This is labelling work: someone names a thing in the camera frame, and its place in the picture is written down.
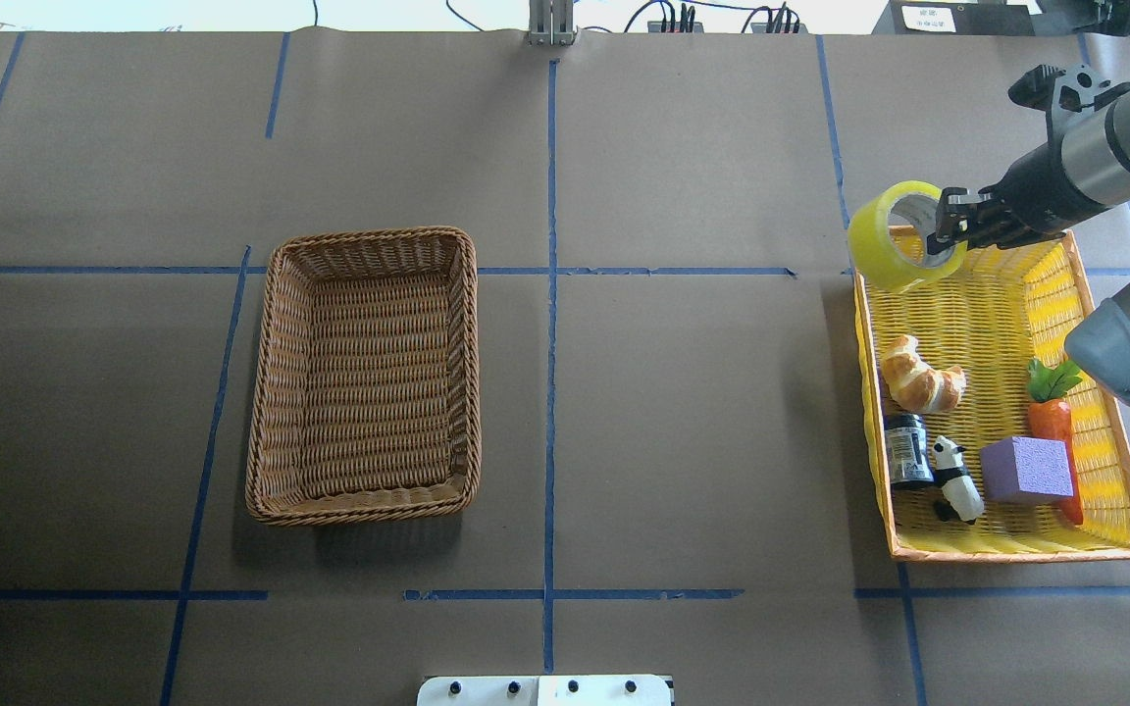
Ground purple foam block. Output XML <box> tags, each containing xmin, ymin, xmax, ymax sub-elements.
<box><xmin>979</xmin><ymin>436</ymin><xmax>1074</xmax><ymax>505</ymax></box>

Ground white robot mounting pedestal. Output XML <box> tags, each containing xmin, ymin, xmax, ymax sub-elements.
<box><xmin>416</xmin><ymin>674</ymin><xmax>676</xmax><ymax>705</ymax></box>

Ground aluminium frame post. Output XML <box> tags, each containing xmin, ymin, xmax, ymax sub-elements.
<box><xmin>525</xmin><ymin>0</ymin><xmax>577</xmax><ymax>46</ymax></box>

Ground brown wicker basket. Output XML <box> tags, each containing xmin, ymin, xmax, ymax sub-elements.
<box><xmin>245</xmin><ymin>227</ymin><xmax>483</xmax><ymax>528</ymax></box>

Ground toy orange carrot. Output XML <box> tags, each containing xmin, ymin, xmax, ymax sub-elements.
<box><xmin>1026</xmin><ymin>357</ymin><xmax>1085</xmax><ymax>528</ymax></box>

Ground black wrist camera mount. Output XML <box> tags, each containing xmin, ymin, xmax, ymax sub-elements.
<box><xmin>1007</xmin><ymin>64</ymin><xmax>1130</xmax><ymax>143</ymax></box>

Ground toy croissant bread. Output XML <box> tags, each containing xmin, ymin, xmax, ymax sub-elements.
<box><xmin>880</xmin><ymin>334</ymin><xmax>968</xmax><ymax>415</ymax></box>

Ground yellow woven plastic basket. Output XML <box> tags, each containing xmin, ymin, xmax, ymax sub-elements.
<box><xmin>853</xmin><ymin>235</ymin><xmax>1130</xmax><ymax>564</ymax></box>

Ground yellow packing tape roll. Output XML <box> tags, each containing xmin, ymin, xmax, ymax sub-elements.
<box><xmin>848</xmin><ymin>180</ymin><xmax>967</xmax><ymax>293</ymax></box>

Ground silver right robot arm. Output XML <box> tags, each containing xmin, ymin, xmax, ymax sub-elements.
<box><xmin>924</xmin><ymin>64</ymin><xmax>1130</xmax><ymax>407</ymax></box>

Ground black orange power adapter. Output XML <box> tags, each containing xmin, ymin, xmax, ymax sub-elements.
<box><xmin>645</xmin><ymin>1</ymin><xmax>704</xmax><ymax>34</ymax></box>

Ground black box with label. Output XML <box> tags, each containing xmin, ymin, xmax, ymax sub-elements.
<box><xmin>871</xmin><ymin>1</ymin><xmax>1035</xmax><ymax>36</ymax></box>

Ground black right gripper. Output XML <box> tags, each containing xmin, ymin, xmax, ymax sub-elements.
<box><xmin>924</xmin><ymin>147</ymin><xmax>1076</xmax><ymax>258</ymax></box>

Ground toy panda figure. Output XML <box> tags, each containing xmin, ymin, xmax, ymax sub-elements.
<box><xmin>930</xmin><ymin>436</ymin><xmax>985</xmax><ymax>526</ymax></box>

